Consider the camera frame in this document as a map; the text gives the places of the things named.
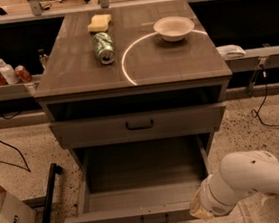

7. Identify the black cable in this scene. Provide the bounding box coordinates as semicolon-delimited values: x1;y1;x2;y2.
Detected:
244;61;279;138
0;100;32;177

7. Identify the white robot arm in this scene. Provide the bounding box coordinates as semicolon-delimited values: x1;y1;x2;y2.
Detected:
189;150;279;220

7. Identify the grey drawer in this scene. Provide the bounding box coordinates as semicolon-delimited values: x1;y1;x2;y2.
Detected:
65;134;209;223
49;102;226;149

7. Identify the black bar on floor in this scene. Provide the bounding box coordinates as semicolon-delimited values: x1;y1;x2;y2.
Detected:
41;163;63;223

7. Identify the black cable right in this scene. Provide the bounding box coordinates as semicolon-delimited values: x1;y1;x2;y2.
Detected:
244;61;279;138

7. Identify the green soda can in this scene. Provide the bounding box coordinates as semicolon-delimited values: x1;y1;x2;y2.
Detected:
93;32;115;65

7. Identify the grey drawer cabinet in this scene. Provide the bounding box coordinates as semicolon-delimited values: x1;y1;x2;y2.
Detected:
23;0;240;156

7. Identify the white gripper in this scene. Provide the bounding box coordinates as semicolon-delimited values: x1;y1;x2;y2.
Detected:
189;174;237;220

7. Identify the small dark bottle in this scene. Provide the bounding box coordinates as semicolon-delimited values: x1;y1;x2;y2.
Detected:
38;49;49;69

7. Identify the red can right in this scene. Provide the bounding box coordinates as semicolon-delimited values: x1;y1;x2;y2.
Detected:
15;65;32;82

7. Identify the white folded cloth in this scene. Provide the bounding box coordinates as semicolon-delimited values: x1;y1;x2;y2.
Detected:
217;44;246;59

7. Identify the grey top drawer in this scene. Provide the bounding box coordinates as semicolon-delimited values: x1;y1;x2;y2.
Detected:
49;102;226;149

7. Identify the black cable left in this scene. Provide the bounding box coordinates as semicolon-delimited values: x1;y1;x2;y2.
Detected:
0;100;32;177

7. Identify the white bowl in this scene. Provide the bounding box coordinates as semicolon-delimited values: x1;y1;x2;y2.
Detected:
153;16;194;42

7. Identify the yellow sponge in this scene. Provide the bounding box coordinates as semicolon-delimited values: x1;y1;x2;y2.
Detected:
88;14;112;33

